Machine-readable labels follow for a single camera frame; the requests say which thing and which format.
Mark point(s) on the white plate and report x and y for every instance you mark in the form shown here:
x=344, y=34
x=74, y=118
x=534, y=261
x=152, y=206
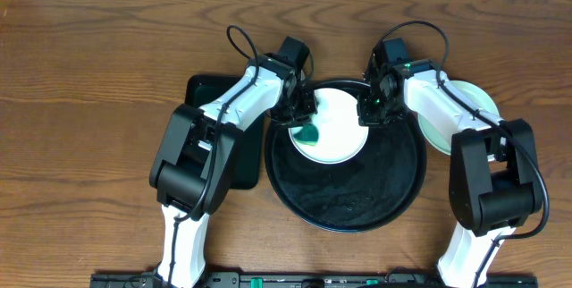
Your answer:
x=340, y=135

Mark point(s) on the green wavy sponge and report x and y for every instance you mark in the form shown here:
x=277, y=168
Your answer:
x=307, y=134

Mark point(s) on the dark green rectangular tray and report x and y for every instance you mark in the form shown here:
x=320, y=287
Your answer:
x=246, y=157

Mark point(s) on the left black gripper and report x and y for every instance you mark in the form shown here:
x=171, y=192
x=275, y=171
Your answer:
x=302, y=106

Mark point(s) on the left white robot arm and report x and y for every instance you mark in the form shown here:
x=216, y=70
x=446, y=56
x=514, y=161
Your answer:
x=192, y=169

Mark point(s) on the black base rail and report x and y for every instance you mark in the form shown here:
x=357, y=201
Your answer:
x=219, y=277

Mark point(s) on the pale green plate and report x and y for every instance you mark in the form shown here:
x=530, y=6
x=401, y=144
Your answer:
x=474, y=93

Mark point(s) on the round black tray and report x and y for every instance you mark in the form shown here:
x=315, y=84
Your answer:
x=365, y=192

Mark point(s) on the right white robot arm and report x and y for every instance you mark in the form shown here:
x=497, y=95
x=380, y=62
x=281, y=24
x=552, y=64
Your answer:
x=496, y=190

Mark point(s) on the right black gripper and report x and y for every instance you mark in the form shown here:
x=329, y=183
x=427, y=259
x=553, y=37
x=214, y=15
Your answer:
x=365, y=116

